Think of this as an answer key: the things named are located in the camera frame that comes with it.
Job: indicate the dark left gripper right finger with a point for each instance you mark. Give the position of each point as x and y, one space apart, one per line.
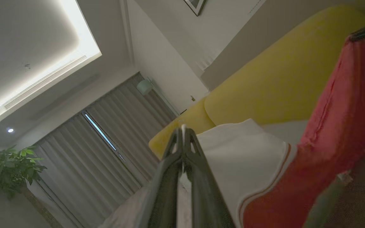
204 196

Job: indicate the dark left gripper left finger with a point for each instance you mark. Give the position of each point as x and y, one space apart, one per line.
166 190

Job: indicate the red and white sports jersey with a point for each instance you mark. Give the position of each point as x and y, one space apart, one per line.
328 142

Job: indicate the grey pleated curtain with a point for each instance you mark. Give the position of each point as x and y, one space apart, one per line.
131 120
81 177

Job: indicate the large yellow sofa cushion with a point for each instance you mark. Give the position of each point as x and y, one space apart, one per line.
280 79

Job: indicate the pale green floor lamp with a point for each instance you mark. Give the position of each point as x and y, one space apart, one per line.
145 86

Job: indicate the green leafy potted plant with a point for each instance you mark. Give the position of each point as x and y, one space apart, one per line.
8 167

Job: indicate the recessed ceiling spotlight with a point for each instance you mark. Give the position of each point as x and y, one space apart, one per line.
10 130

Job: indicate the small ceiling detector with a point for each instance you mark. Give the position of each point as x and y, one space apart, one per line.
27 66

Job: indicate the framed wall picture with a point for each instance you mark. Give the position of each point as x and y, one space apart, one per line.
195 4

